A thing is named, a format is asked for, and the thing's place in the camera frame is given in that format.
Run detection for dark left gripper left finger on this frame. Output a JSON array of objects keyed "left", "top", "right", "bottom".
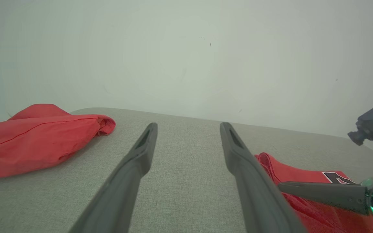
[{"left": 68, "top": 122, "right": 158, "bottom": 233}]

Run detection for red jersey with number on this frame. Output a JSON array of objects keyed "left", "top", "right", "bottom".
[{"left": 254, "top": 152, "right": 373, "bottom": 233}]

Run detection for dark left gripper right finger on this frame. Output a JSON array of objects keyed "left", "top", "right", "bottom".
[{"left": 220, "top": 122, "right": 307, "bottom": 233}]

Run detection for red shorts with white band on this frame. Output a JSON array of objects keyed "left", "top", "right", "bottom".
[{"left": 0, "top": 104, "right": 116, "bottom": 182}]

